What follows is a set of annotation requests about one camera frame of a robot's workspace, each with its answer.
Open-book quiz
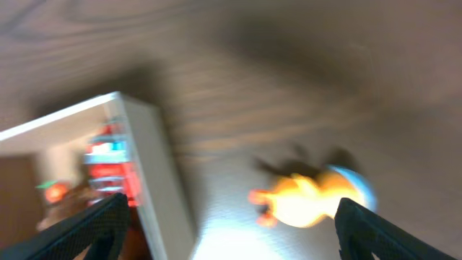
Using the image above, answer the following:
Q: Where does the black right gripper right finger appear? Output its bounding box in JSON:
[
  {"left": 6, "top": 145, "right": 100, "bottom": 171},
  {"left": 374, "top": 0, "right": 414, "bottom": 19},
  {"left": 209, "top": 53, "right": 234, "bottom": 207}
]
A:
[{"left": 334, "top": 198, "right": 456, "bottom": 260}]

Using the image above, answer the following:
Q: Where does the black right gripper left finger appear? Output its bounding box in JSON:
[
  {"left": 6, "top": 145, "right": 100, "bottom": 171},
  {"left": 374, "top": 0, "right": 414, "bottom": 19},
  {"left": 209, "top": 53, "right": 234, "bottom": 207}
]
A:
[{"left": 1, "top": 193, "right": 131, "bottom": 260}]

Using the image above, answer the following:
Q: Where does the red toy car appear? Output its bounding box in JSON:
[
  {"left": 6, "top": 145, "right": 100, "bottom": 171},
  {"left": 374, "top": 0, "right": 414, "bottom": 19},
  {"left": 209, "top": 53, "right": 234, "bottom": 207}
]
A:
[{"left": 84, "top": 117, "right": 141, "bottom": 207}]

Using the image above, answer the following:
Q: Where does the orange rubber duck toy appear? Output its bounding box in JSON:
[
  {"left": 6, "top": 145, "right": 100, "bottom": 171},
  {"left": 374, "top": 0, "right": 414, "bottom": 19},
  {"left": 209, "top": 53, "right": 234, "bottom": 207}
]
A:
[{"left": 248, "top": 165, "right": 378, "bottom": 228}]

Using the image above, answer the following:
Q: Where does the white cardboard box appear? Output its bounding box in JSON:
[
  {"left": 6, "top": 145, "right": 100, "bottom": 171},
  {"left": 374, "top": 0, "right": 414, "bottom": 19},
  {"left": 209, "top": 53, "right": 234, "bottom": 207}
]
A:
[{"left": 1, "top": 92, "right": 197, "bottom": 260}]

